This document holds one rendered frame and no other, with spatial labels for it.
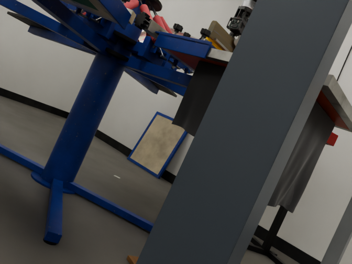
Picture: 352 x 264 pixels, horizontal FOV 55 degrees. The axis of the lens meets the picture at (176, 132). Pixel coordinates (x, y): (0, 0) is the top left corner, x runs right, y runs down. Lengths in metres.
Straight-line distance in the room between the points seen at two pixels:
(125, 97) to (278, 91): 4.47
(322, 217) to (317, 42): 2.74
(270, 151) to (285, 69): 0.17
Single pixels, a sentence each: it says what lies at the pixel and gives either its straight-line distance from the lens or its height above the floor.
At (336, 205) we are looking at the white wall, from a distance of 3.37.
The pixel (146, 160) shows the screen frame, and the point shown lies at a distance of 4.27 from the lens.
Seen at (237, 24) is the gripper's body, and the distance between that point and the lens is 1.65.
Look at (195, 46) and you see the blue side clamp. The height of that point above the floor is 0.98.
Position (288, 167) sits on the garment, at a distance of 1.33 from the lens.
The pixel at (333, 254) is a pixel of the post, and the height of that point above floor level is 0.50.
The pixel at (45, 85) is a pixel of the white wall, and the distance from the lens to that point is 5.78.
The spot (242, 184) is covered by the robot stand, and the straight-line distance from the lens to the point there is 0.71.
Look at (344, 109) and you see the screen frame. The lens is 1.33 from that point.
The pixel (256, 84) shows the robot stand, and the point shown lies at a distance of 0.74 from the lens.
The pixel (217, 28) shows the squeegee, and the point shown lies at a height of 1.12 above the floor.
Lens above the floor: 0.65
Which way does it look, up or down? 1 degrees down
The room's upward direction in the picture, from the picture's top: 25 degrees clockwise
